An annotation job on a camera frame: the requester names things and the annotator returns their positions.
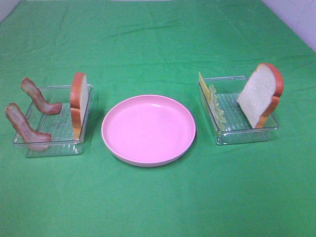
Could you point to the green lettuce leaf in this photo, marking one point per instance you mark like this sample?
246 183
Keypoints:
218 114

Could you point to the bread slice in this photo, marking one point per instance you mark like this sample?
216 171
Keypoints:
78 102
261 94

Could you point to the bacon strip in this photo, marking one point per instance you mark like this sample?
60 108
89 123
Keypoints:
42 105
33 138

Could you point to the pink round plate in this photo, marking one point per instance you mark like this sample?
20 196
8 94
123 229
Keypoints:
148 130

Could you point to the green tablecloth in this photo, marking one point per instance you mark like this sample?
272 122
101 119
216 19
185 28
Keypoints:
263 189

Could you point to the yellow cheese slice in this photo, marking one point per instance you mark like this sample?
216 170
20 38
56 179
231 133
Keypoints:
204 88

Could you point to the right clear plastic tray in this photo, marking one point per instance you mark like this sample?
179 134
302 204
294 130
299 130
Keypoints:
237 128

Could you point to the clear plastic tray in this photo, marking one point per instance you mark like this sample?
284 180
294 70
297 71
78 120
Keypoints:
58 125
237 128

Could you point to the left clear plastic tray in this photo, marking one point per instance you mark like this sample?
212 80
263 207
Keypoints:
58 125

